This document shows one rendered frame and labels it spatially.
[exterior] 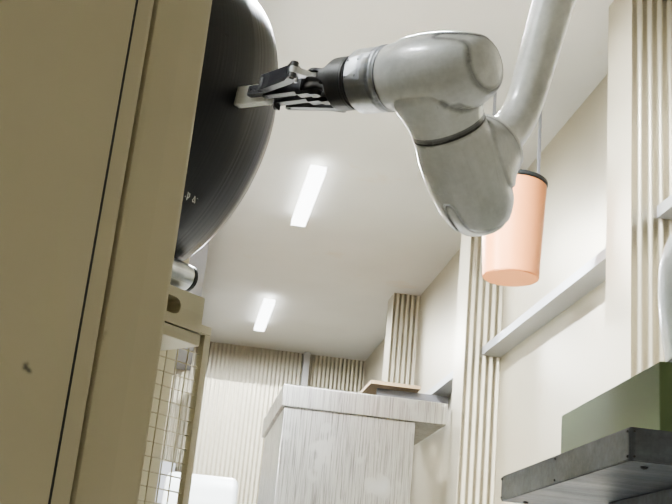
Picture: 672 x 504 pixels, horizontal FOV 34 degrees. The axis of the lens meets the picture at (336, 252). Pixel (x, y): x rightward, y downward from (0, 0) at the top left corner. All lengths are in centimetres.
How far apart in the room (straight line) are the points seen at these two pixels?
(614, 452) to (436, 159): 43
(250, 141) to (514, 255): 449
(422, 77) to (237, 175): 42
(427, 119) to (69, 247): 83
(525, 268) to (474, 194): 466
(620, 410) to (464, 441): 630
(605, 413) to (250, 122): 68
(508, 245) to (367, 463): 245
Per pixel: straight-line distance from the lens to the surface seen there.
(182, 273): 171
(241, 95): 166
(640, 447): 132
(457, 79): 137
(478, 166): 144
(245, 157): 169
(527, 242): 615
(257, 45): 174
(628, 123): 551
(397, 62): 141
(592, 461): 142
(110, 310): 67
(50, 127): 66
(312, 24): 638
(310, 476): 786
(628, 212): 532
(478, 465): 781
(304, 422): 791
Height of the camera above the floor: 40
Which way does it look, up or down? 19 degrees up
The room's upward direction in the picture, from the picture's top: 6 degrees clockwise
